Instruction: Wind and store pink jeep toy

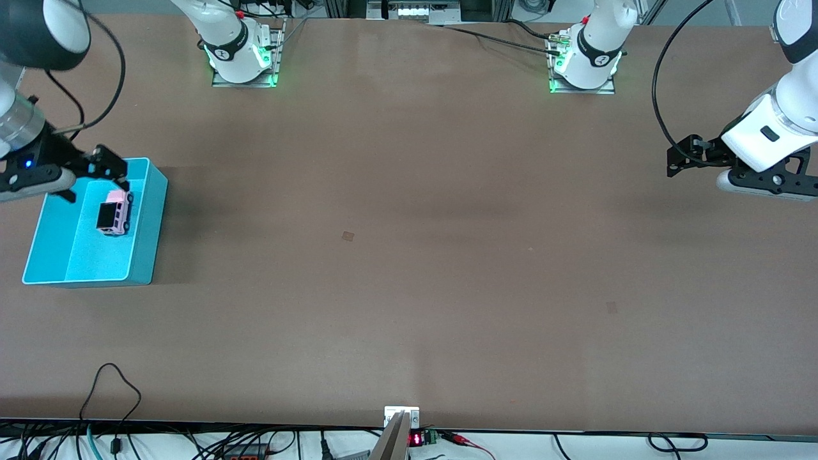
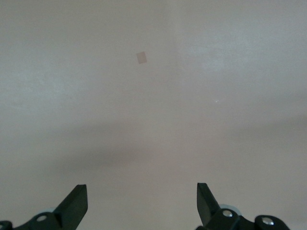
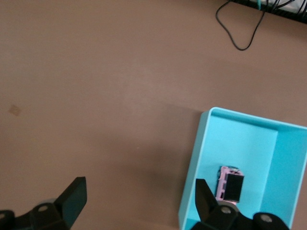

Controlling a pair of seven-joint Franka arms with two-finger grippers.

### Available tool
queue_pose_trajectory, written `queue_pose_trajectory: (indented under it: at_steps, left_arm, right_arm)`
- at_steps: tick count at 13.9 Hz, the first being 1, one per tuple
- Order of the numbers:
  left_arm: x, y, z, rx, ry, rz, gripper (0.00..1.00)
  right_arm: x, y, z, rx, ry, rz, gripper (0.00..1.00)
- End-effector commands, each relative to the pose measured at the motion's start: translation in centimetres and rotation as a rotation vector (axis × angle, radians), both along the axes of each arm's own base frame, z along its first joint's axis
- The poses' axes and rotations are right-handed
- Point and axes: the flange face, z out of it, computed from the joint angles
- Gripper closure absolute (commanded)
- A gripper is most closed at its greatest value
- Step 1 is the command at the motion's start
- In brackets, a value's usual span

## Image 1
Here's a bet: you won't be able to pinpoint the grey metal bar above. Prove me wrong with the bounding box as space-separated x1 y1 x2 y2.
369 411 410 460

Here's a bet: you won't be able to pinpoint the thin black table cable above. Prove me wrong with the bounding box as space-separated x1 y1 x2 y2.
441 26 564 57

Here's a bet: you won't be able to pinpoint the black looped cable with ferrite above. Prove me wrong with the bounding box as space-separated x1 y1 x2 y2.
79 363 143 456

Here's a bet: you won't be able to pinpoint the thick black table cable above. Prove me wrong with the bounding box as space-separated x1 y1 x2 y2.
505 19 555 39

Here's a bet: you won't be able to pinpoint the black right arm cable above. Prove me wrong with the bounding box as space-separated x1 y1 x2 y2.
45 0 127 135

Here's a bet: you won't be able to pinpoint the aluminium frame post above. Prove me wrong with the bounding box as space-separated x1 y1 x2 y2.
326 0 368 20

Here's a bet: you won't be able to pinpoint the black coiled cable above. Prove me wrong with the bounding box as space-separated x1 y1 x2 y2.
647 433 709 453

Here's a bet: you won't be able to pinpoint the red clip leads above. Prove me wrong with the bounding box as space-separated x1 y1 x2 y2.
441 432 496 459

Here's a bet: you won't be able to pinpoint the white lit device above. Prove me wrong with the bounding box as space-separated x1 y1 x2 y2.
367 0 461 25

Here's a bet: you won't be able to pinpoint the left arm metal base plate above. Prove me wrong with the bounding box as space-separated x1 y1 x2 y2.
548 32 616 95

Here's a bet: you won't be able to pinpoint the white bracket plate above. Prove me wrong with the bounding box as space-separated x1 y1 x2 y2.
384 406 420 429

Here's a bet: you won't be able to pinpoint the pink jeep toy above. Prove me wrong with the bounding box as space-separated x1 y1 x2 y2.
96 189 134 236

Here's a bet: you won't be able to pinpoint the black cable bundle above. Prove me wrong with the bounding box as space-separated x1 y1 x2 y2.
246 0 314 19

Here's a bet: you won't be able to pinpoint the black power adapter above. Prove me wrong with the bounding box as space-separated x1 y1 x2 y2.
220 442 269 460

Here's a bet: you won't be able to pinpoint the cyan plastic bin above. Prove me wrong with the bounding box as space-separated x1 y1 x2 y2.
22 157 169 287

